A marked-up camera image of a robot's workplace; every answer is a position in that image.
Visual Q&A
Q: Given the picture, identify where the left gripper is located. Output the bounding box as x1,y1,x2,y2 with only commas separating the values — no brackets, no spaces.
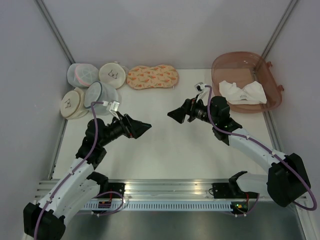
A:
99,111,151,147

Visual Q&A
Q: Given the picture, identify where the white bra in basket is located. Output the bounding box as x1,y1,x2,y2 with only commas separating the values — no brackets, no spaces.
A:
219,80,267,105

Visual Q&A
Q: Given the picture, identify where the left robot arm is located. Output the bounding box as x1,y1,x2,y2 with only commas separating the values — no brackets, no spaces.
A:
23,113,152,240

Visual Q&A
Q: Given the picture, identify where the orange floral fabric pouch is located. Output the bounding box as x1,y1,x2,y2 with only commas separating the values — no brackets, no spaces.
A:
126,64,180,90

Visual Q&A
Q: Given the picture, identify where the purple cable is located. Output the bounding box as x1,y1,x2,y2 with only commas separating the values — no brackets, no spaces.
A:
34,100,106,240
202,84,316,211

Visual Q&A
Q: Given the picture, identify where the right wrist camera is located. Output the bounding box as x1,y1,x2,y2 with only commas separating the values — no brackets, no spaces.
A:
194,82,206,94

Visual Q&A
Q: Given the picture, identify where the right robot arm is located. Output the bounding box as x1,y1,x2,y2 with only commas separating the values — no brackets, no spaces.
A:
167,96,311,207

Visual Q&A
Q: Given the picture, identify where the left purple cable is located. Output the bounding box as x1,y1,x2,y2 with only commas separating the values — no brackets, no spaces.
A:
34,100,106,240

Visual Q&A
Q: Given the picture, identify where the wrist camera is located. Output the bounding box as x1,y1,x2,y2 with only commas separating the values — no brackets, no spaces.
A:
194,82,206,94
102,100,120,113

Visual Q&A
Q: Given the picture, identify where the white mesh bag blue zipper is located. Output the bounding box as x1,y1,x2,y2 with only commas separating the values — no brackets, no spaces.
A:
84,81,121,115

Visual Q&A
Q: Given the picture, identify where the beige round bag lower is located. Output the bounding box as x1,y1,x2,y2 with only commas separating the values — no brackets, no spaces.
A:
60,87,89,120

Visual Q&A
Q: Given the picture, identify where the beige round bag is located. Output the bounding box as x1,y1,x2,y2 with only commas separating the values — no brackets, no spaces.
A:
60,87,89,120
98,62,129,89

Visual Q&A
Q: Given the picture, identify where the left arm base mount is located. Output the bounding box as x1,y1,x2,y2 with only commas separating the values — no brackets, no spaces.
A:
98,182,126,201

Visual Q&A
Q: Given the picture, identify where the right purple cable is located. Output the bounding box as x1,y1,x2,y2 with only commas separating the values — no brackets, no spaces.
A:
202,84,316,211

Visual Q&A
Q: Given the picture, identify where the white slotted cable duct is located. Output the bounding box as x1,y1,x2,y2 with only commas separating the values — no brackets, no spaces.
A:
81,200,233,212

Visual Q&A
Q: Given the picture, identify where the white mesh bag pink trim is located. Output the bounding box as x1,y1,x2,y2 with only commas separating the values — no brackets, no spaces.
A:
66,63,99,88

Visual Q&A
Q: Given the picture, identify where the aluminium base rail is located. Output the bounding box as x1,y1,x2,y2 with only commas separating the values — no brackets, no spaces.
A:
34,178,308,201

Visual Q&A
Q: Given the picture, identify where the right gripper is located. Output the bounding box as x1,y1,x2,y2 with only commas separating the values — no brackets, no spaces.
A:
167,94,218,126

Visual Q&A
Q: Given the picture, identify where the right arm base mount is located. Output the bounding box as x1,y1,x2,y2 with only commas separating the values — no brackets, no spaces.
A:
211,182,258,200

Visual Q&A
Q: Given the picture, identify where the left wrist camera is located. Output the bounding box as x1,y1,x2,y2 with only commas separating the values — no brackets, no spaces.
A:
102,100,120,113

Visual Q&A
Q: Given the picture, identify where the beige round bag upper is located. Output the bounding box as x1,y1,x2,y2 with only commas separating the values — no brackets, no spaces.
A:
98,62,129,89

